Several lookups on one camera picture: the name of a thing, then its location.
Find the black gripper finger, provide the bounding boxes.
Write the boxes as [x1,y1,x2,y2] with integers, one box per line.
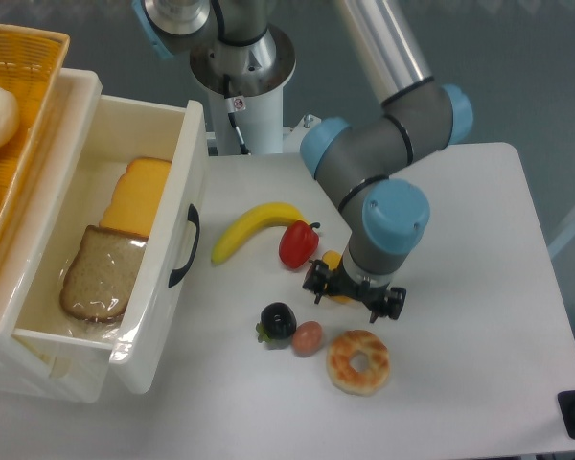
[303,259,331,304]
[368,287,406,322]

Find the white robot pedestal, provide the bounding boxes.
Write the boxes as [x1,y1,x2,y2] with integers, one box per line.
[206,83,286,156]

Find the brown toy bread slice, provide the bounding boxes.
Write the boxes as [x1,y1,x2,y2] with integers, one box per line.
[59,225,148,323]

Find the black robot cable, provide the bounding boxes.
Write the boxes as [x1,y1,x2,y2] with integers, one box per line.
[222,74,251,156]

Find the yellow toy banana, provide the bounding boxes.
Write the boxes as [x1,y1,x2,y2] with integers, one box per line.
[211,201,308,265]

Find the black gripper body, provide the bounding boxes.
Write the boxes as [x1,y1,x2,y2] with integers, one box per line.
[326,261,391,307]

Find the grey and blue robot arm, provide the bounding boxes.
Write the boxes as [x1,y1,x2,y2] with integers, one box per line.
[133,1,473,319]

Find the red toy bell pepper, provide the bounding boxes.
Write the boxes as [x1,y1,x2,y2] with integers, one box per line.
[279,220,320,269]

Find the white plastic drawer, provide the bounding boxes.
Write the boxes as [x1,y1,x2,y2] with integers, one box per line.
[13,96,208,403]

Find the white drawer cabinet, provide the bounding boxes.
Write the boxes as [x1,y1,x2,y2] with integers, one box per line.
[0,69,102,398]

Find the yellow woven basket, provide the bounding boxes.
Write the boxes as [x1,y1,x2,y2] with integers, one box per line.
[0,24,70,243]

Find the brown toy egg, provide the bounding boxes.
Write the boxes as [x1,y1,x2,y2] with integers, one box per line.
[291,321,324,357]

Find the toy bagel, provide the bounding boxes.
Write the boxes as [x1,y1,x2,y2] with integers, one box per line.
[326,330,390,396]

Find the yellow toy bell pepper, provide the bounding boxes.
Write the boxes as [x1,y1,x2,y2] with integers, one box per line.
[322,250,353,304]

